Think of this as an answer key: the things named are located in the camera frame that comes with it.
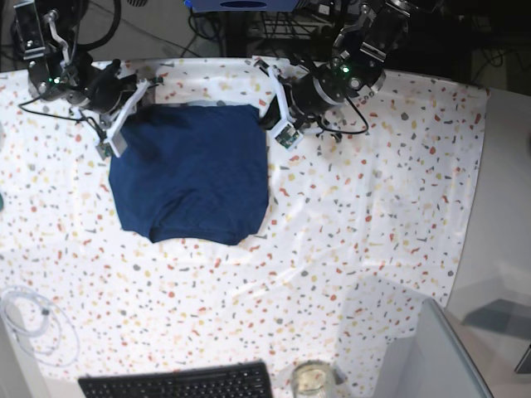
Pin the blue box with oval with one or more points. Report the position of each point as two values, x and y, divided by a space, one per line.
245 5

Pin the black wire rack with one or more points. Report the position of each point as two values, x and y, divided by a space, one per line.
302 24

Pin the terrazzo pattern table cover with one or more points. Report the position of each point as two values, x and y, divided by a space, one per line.
356 235

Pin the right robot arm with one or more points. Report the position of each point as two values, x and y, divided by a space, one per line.
46 34

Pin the black computer keyboard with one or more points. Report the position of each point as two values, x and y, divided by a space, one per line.
241 380

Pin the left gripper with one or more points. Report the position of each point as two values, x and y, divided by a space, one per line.
308 97

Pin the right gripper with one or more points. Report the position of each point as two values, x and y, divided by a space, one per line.
107 92

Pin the grey laptop computer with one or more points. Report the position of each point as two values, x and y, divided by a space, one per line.
431 363

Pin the navy blue t-shirt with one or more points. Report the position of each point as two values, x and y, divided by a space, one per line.
192 172

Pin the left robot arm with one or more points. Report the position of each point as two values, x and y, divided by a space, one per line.
357 53

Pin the clear glass jar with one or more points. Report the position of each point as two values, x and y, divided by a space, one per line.
313 379

